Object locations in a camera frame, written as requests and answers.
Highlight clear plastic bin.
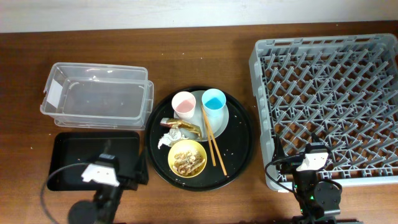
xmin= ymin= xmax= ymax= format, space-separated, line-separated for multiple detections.
xmin=40 ymin=62 xmax=154 ymax=131

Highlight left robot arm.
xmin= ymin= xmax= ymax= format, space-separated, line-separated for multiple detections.
xmin=68 ymin=152 xmax=149 ymax=224

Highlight blue cup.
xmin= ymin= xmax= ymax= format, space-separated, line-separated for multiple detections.
xmin=201 ymin=88 xmax=226 ymax=117

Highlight black rectangular tray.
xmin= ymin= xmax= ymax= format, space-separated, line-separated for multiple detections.
xmin=47 ymin=131 xmax=140 ymax=191

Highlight white tissue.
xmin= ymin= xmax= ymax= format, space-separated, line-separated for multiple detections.
xmin=158 ymin=128 xmax=188 ymax=149

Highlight pink cup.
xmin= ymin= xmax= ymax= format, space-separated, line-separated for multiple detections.
xmin=172 ymin=91 xmax=197 ymax=119

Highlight yellow bowl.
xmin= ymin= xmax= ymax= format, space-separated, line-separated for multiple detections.
xmin=168 ymin=139 xmax=208 ymax=178

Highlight food scraps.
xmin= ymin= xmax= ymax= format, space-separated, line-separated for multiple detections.
xmin=172 ymin=151 xmax=206 ymax=176

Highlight gold snack wrapper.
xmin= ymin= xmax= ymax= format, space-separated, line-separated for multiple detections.
xmin=160 ymin=118 xmax=203 ymax=140

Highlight wooden chopstick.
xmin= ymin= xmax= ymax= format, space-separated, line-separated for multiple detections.
xmin=201 ymin=105 xmax=216 ymax=167
xmin=207 ymin=117 xmax=228 ymax=176

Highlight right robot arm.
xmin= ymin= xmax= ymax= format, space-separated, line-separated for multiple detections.
xmin=271 ymin=133 xmax=342 ymax=224

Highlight light grey plate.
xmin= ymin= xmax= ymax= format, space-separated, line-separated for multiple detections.
xmin=180 ymin=90 xmax=229 ymax=142

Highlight grey dishwasher rack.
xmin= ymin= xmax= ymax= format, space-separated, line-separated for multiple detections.
xmin=249 ymin=34 xmax=397 ymax=192

